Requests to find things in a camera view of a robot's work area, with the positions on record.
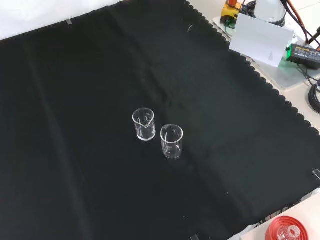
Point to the red ribbed funnel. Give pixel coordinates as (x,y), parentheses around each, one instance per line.
(275,227)

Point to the black bench cloth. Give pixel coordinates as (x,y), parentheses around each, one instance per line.
(75,125)

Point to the grey metal base plate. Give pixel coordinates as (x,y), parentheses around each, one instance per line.
(287,77)

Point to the black power supply box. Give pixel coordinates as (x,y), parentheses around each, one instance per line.
(305,53)

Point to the yellow stop button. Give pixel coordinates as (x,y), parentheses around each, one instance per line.
(228,12)

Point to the clear glass beaker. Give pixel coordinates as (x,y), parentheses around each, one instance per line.
(144,137)
(171,154)

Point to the pale white board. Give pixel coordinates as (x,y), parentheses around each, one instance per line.
(260,40)

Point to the clear tape piece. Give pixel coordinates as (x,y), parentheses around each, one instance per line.
(195,237)
(69,22)
(316,174)

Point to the small clear glass flask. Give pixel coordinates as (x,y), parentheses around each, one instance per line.
(291,232)

